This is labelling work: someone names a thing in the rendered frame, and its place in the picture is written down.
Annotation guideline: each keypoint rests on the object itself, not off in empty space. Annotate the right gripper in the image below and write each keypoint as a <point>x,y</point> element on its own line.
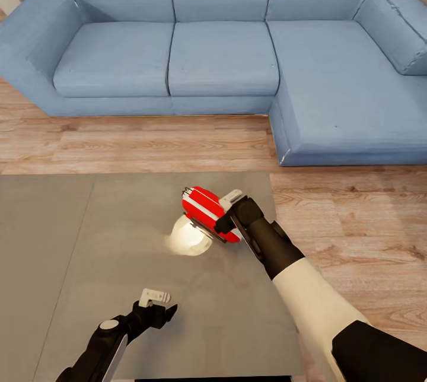
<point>224,224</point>

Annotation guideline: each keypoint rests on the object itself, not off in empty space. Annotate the coffee table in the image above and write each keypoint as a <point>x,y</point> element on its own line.
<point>77,250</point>

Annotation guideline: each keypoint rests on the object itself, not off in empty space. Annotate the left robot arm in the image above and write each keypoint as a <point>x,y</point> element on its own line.
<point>107,345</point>

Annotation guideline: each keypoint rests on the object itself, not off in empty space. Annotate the radio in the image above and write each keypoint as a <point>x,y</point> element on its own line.
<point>204,207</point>

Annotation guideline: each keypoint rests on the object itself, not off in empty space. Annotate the sofa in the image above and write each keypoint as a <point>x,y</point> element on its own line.
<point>343,82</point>

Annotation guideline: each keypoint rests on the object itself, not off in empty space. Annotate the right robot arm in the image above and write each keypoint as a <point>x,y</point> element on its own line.
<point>343,343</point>

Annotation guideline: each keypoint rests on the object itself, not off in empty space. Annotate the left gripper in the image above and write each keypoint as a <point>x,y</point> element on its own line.
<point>154,316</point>

